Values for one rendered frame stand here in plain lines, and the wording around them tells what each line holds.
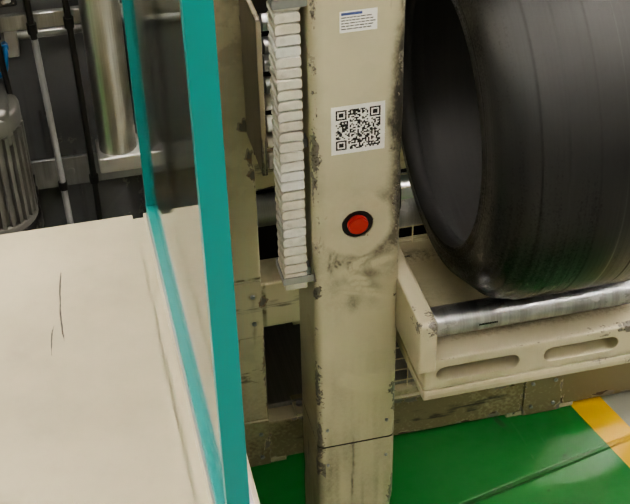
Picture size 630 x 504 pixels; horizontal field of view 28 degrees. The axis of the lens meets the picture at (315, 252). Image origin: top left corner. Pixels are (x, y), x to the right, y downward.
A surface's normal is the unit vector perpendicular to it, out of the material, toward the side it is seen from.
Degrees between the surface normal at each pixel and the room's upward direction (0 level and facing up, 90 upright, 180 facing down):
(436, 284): 0
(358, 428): 90
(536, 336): 0
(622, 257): 111
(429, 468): 0
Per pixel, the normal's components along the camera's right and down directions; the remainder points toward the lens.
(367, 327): 0.23, 0.58
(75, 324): -0.02, -0.80
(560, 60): 0.18, -0.04
